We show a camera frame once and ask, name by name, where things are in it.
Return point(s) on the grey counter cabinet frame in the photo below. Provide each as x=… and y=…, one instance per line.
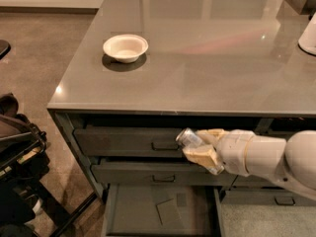
x=68, y=120

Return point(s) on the grey bottom right drawer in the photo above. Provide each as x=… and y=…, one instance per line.
x=265, y=197

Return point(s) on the grey open bottom drawer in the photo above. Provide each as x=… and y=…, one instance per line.
x=131, y=211

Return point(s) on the silver blue redbull can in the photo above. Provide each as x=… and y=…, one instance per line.
x=187, y=138

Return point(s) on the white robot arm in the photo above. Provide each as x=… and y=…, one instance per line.
x=287, y=163

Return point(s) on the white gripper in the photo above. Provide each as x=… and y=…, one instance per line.
x=234, y=151

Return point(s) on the brown square card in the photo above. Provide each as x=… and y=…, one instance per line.
x=168, y=212

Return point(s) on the grey top left drawer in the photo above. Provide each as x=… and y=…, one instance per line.
x=150, y=142

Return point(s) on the black round object at left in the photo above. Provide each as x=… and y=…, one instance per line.
x=4, y=48

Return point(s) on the grey middle left drawer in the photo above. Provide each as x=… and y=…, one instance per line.
x=158, y=173

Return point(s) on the black office chair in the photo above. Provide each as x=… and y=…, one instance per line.
x=23, y=162

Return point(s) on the grey middle right drawer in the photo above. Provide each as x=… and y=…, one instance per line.
x=252, y=182

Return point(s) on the white paper bowl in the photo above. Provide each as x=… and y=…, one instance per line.
x=125, y=48

